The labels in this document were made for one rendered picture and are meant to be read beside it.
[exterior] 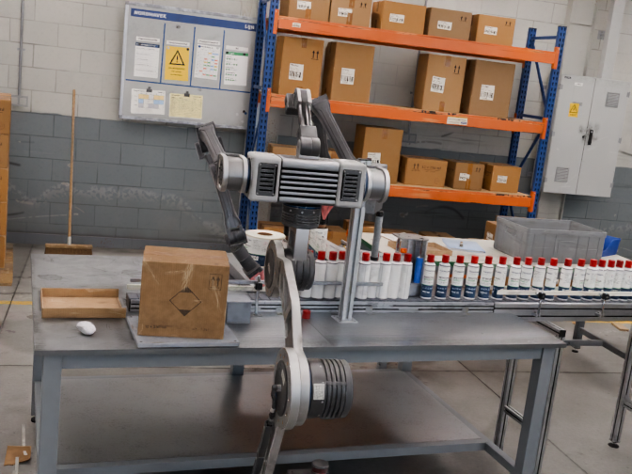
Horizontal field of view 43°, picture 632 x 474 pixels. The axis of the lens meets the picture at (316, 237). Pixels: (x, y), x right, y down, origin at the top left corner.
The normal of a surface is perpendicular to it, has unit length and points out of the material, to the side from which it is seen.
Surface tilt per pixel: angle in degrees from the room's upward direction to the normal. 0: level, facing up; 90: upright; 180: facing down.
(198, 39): 90
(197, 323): 90
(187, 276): 90
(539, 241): 90
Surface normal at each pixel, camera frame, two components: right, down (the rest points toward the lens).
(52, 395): 0.33, 0.22
